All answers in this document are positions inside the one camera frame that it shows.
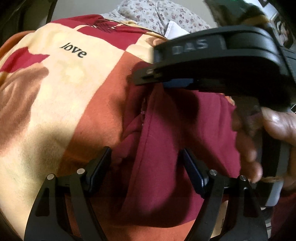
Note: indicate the floral sofa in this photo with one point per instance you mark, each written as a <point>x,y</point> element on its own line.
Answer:
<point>150,14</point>

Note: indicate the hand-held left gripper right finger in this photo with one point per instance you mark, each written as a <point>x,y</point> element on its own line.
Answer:
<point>196,176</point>

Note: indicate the person's right hand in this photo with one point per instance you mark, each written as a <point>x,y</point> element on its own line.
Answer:
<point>248,139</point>

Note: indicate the maroon fleece garment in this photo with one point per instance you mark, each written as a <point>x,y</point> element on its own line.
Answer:
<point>166,139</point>

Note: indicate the printed fleece blanket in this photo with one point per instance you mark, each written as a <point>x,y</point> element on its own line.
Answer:
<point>57,92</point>

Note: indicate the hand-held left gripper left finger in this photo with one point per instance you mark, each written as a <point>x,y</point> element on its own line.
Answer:
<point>99,171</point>

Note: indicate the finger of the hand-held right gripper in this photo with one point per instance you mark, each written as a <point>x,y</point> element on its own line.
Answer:
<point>148,74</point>

